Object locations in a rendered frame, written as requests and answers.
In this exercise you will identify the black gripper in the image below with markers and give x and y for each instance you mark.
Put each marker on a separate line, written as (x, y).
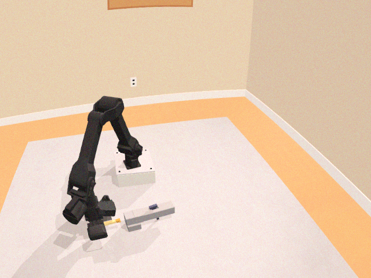
(96, 228)

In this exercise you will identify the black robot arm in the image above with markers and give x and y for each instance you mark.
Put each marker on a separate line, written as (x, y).
(83, 172)

